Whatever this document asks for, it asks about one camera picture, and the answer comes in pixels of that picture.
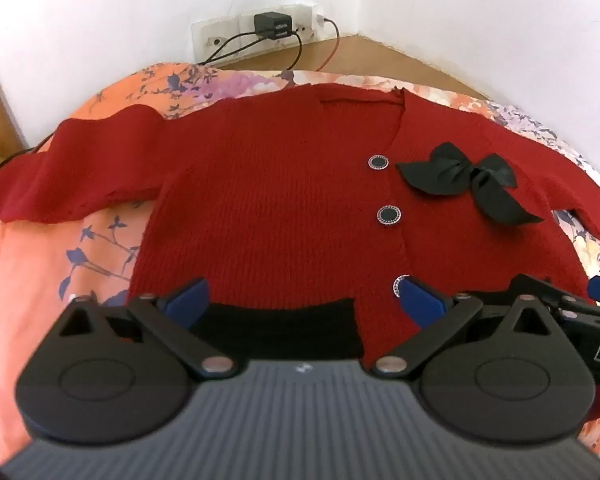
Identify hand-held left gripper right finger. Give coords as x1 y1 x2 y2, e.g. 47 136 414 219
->
370 277 556 380

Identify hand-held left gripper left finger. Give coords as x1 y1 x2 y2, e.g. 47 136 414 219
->
55 276 238 380

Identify red knit cardigan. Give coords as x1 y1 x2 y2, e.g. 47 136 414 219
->
0 85 600 366

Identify orange floral blanket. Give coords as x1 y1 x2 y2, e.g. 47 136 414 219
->
0 60 600 466

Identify white wall socket plate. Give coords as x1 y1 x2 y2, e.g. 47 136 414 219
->
191 2 326 63

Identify red cable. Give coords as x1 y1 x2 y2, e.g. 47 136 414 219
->
317 19 341 73

